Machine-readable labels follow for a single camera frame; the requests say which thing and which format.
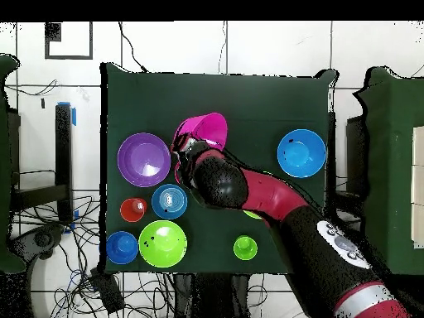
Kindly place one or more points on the black square floor frame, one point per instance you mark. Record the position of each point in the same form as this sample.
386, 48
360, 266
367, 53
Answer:
46, 39

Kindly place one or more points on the black metal stand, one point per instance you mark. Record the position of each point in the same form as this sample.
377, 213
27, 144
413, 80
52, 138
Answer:
63, 149

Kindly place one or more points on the dark green tablecloth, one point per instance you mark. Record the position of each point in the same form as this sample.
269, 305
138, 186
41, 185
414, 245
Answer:
215, 99

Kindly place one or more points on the white box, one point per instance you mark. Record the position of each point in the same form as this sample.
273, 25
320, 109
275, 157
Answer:
418, 185

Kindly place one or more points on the orange plastic cup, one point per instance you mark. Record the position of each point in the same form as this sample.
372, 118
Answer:
132, 210

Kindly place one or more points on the blue straight-sided bowl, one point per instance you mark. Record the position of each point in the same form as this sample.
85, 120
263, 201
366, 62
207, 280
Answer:
169, 202

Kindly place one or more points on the black pedestal leg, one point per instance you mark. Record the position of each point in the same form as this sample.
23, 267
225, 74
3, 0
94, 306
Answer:
36, 241

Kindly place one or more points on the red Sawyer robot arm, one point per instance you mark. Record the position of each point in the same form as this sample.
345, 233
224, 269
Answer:
275, 195

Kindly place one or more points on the green plastic bowl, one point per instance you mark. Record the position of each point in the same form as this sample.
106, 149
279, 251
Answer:
162, 245
251, 214

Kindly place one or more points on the large pink plastic bowl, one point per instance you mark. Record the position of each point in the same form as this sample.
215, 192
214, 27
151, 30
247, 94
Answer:
208, 127

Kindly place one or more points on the black power box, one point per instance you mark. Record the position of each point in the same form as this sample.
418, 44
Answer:
109, 291

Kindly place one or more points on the neighbouring green covered table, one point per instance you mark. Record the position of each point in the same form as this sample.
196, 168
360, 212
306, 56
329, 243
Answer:
5, 198
394, 165

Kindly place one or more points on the wide purple plastic bowl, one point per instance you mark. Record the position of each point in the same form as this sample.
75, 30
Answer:
144, 159

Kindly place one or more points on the small dark blue bowl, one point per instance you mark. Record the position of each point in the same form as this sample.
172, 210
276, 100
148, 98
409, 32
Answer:
122, 248

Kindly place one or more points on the green plastic cup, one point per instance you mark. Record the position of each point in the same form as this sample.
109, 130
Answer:
245, 248

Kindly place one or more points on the large light blue bowl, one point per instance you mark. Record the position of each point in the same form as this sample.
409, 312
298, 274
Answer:
301, 154

